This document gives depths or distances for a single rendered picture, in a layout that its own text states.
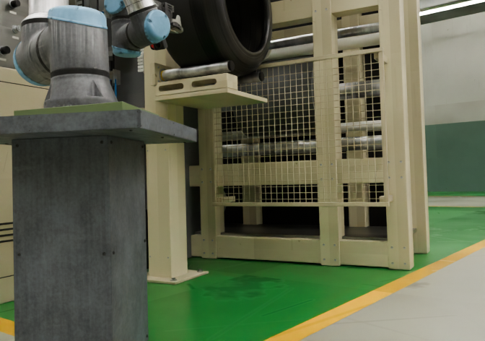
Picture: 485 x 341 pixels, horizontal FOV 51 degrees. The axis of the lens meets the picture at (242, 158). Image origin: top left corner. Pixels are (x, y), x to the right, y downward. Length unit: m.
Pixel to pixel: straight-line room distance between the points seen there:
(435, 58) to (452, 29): 0.64
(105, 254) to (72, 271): 0.09
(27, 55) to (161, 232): 1.09
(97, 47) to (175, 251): 1.21
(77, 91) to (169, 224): 1.11
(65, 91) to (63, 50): 0.11
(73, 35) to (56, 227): 0.48
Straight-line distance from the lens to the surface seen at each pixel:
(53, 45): 1.42
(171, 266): 2.34
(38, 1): 1.61
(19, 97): 2.21
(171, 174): 2.31
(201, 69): 2.15
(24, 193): 1.35
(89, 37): 1.39
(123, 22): 1.73
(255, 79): 2.34
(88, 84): 1.36
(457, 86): 11.37
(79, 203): 1.28
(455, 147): 11.28
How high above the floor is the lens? 0.45
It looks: 2 degrees up
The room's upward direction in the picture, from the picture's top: 2 degrees counter-clockwise
